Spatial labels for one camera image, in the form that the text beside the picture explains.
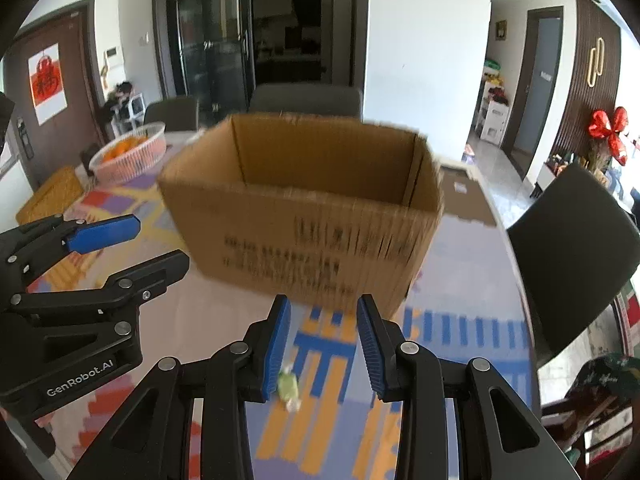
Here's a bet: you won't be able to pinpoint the black chair right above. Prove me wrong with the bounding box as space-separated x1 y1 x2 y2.
508 164 639 368

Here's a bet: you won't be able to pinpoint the white drawer cabinet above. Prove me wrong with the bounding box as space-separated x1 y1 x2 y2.
472 78 510 146

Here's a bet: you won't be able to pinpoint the red paper door poster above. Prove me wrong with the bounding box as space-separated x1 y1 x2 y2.
27 44 67 126

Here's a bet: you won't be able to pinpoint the oranges in basket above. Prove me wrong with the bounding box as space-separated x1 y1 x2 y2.
101 136 148 162

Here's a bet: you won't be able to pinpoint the black chair middle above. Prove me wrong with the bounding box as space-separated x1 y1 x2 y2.
248 82 362 119

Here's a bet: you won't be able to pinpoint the small green candy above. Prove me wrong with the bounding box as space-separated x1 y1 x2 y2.
277 364 302 413

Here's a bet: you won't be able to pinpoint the black chair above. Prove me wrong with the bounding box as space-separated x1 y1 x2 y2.
143 96 200 132
248 82 362 119
508 164 639 368

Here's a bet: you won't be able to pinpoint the black glass cabinet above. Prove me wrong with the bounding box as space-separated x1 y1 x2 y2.
152 0 368 122

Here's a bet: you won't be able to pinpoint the wooden chair with cushion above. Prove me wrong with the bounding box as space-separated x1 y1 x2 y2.
541 352 639 479

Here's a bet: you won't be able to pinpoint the brown cardboard box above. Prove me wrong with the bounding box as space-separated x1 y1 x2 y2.
157 114 444 318

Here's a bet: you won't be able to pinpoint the red bow decoration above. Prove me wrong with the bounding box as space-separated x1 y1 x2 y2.
587 106 628 169

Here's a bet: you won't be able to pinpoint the flat cardboard sheet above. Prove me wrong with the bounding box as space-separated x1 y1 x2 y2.
440 164 497 226

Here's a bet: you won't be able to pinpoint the black chair left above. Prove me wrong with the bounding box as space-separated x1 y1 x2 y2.
143 96 200 132

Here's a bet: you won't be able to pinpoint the brown entrance door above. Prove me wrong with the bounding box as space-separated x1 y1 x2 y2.
2 0 111 188

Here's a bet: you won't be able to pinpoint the white fruit basket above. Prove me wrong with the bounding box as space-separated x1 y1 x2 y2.
89 122 167 186

